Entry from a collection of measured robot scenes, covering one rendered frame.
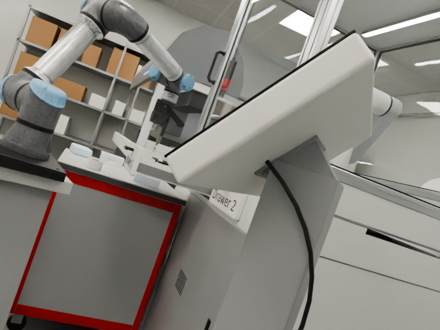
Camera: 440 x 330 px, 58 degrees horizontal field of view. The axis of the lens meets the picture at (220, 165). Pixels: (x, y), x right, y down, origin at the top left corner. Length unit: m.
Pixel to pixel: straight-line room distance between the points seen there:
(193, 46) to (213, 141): 2.01
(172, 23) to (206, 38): 3.50
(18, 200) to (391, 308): 1.32
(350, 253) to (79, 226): 1.10
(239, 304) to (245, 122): 0.34
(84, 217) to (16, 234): 0.47
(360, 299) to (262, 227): 0.87
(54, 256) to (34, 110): 0.73
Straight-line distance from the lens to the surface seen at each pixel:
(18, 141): 1.36
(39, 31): 5.60
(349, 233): 1.41
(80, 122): 5.86
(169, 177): 1.55
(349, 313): 1.53
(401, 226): 1.54
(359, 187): 1.39
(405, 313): 1.69
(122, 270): 1.88
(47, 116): 1.35
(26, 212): 1.36
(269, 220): 0.70
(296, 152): 0.71
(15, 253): 1.41
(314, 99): 0.53
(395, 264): 1.57
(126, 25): 1.51
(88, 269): 1.87
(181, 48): 2.52
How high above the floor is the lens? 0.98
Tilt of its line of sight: 1 degrees down
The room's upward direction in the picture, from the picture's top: 20 degrees clockwise
